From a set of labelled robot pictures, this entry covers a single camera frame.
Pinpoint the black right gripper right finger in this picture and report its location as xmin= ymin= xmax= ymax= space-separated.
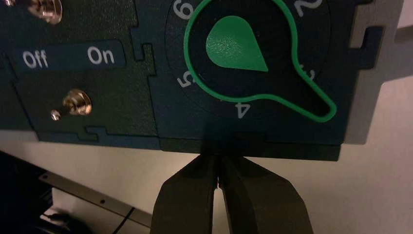
xmin=219 ymin=156 xmax=314 ymax=234

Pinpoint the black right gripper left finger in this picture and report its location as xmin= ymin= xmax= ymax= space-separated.
xmin=150 ymin=154 xmax=221 ymax=234

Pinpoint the modular grey-green control box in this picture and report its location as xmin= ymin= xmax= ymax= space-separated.
xmin=0 ymin=0 xmax=413 ymax=162

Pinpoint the metal table edge strip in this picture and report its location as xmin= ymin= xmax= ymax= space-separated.
xmin=38 ymin=172 xmax=153 ymax=228

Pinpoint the green-outlined dark rotary knob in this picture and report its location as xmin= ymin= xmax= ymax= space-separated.
xmin=183 ymin=0 xmax=338 ymax=124

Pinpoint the thin black cable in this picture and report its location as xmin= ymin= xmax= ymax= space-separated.
xmin=111 ymin=207 xmax=135 ymax=234

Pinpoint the metal toggle switch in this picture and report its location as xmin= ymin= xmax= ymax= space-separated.
xmin=3 ymin=0 xmax=63 ymax=25
xmin=50 ymin=89 xmax=93 ymax=122

